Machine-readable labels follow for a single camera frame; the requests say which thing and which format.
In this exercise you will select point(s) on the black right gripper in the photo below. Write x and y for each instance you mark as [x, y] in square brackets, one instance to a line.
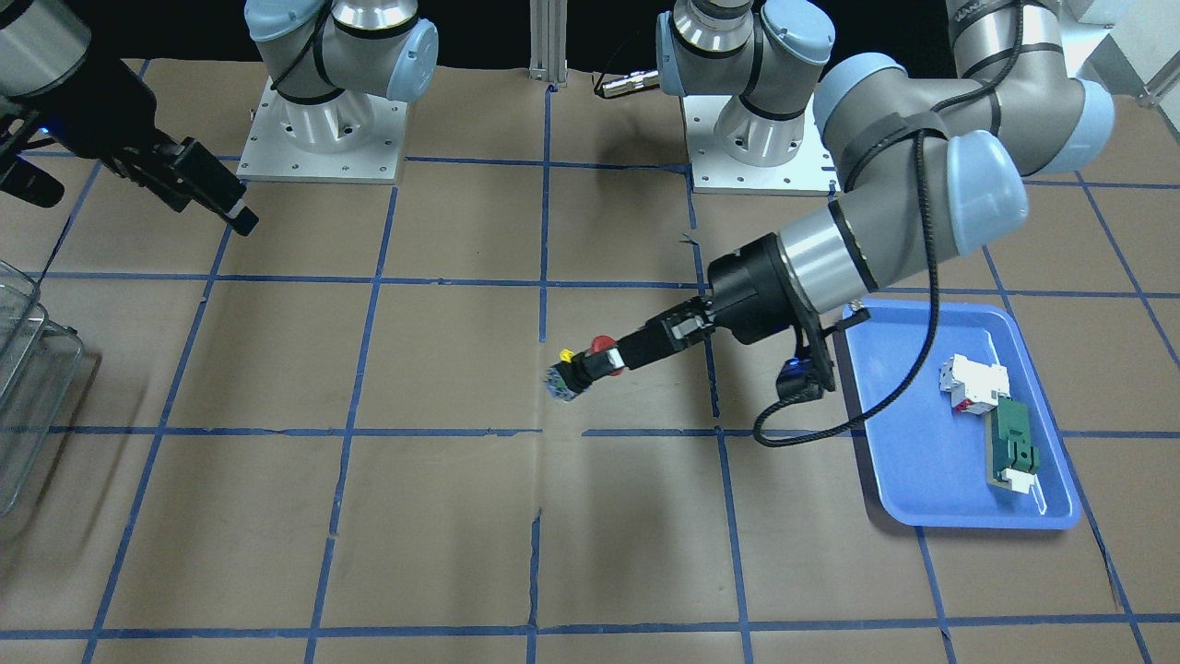
[95, 118]

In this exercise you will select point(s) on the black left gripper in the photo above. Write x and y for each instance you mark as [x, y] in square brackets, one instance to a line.
[749, 288]

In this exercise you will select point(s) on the red emergency stop button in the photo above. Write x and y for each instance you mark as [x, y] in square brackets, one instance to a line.
[573, 373]

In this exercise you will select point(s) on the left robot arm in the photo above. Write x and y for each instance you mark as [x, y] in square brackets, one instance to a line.
[931, 169]

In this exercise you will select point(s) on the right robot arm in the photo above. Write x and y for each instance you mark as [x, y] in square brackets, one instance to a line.
[326, 60]

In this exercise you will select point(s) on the blue plastic tray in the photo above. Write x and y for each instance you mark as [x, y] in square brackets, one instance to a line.
[929, 461]

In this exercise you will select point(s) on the white circuit breaker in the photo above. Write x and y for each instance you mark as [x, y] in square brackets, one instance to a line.
[973, 387]

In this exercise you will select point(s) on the green terminal block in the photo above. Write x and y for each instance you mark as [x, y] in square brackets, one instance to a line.
[1012, 458]

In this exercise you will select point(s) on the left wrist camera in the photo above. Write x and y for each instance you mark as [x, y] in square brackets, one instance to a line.
[810, 374]

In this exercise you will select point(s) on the wire mesh shelf rack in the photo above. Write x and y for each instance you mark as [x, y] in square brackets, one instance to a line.
[39, 360]

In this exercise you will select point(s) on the aluminium frame post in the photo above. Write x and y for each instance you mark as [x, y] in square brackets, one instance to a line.
[547, 21]

